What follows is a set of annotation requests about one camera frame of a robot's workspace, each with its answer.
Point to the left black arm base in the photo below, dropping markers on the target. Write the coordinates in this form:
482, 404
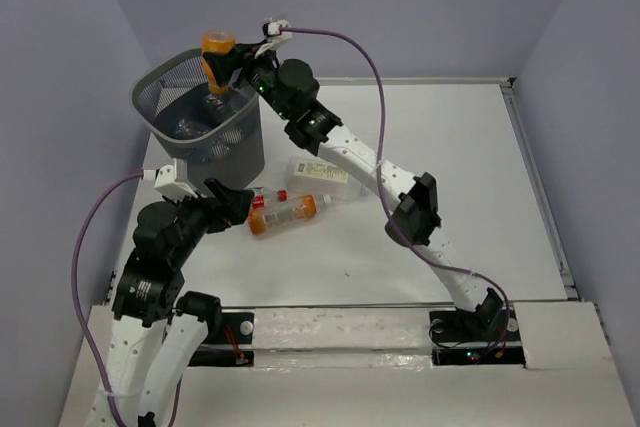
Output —
231, 346

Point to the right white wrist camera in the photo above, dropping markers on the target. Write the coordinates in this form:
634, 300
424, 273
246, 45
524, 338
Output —
276, 33

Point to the red-label Nongfu water bottle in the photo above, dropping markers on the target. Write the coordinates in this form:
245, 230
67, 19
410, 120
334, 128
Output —
211, 152

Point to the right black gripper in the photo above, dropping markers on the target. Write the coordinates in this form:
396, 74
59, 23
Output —
241, 56

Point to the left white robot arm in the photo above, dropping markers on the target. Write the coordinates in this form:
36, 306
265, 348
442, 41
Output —
156, 326

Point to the clear unlabelled blue-ring bottle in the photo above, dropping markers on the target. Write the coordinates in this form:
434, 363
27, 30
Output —
188, 129

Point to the small red-label cola bottle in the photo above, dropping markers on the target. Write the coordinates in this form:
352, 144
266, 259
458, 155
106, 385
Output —
263, 197

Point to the green-label clear bottle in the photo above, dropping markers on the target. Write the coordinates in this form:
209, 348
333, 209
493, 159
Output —
218, 108

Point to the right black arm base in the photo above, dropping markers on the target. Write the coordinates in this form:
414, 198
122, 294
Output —
453, 344

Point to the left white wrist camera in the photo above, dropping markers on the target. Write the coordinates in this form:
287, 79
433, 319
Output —
170, 180

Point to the large clear beige-label bottle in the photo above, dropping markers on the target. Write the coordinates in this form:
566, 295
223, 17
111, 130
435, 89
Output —
318, 177

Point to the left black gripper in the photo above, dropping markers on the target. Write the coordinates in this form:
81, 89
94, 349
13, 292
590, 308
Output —
230, 206

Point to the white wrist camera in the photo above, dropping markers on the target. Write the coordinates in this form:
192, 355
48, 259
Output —
170, 180
276, 33

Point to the orange juice bottle white cap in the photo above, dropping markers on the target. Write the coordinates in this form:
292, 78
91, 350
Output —
282, 215

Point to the clear jar silver lid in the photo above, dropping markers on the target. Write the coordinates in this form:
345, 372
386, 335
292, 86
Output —
231, 135

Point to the grey mesh waste bin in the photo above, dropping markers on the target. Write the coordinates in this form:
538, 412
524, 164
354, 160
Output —
174, 90

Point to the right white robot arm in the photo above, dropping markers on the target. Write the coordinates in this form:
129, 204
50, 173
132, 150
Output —
409, 201

